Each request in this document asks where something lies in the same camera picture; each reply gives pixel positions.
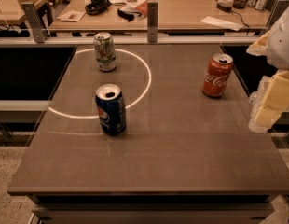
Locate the left metal post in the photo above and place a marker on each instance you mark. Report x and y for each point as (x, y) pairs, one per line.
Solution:
(34, 21)

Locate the right metal post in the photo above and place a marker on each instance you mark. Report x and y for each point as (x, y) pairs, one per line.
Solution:
(278, 8)

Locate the clear plastic bottle left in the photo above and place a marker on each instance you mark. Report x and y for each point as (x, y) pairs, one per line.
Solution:
(255, 99)

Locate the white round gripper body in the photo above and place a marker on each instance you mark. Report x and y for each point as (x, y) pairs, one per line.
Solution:
(282, 46)

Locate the wooden back desk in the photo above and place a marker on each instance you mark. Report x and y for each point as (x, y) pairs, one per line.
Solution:
(173, 16)

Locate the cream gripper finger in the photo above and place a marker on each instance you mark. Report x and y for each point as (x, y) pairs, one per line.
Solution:
(259, 47)
(275, 100)

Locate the dark small bowl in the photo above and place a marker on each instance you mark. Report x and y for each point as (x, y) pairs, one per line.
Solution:
(239, 4)

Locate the magazine on desk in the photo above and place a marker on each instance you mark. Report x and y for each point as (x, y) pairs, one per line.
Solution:
(135, 6)

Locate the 7up soda can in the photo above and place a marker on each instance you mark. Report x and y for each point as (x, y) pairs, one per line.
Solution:
(105, 53)

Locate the paper sheet left desk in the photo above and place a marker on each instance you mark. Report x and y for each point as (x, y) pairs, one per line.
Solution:
(72, 16)

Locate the blue Pepsi can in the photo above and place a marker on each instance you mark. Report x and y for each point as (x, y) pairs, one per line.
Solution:
(111, 109)

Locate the metal post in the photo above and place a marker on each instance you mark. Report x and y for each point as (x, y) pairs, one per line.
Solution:
(34, 21)
(152, 21)
(278, 8)

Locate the white paper sheet right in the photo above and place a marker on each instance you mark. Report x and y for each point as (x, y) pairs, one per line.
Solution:
(222, 23)

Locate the black sunglasses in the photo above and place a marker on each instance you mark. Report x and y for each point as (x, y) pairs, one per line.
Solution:
(128, 15)

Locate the red Coca-Cola can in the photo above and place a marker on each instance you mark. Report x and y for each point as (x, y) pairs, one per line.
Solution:
(218, 72)

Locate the middle metal post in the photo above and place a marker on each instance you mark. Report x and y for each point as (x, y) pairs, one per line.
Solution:
(152, 21)

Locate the black power adapter with cable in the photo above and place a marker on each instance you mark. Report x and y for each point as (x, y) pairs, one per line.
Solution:
(231, 11)

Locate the black headphones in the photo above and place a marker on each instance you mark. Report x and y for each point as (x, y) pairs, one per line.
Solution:
(96, 7)

